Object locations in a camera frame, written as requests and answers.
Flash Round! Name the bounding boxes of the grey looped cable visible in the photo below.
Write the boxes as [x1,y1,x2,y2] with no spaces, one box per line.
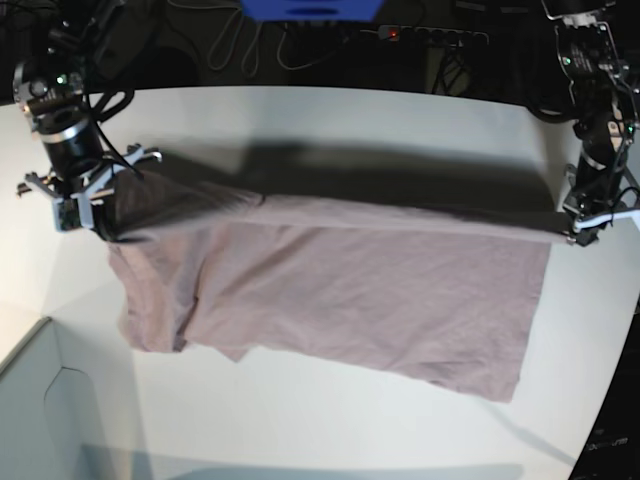
[207,9,266,77]

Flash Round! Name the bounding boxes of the black power strip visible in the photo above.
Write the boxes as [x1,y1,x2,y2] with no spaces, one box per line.
[375,25,490,48]

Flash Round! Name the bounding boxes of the mauve t-shirt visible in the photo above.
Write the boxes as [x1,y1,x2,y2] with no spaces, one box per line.
[109,172,563,402]

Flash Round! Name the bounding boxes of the blue box overhead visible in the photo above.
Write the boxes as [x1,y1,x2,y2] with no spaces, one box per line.
[240,0,384,22]

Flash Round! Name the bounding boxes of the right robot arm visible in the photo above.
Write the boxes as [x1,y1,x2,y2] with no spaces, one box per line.
[12,1,162,241]

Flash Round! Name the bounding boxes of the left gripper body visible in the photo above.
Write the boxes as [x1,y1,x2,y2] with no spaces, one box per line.
[561,164,639,246]

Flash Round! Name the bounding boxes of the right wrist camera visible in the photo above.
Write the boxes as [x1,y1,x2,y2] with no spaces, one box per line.
[52,195,95,233]

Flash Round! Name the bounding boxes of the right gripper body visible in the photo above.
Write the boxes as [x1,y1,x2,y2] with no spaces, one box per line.
[17,144,163,208]

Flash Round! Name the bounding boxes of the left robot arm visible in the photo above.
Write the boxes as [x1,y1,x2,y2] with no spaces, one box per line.
[542,1,639,247]

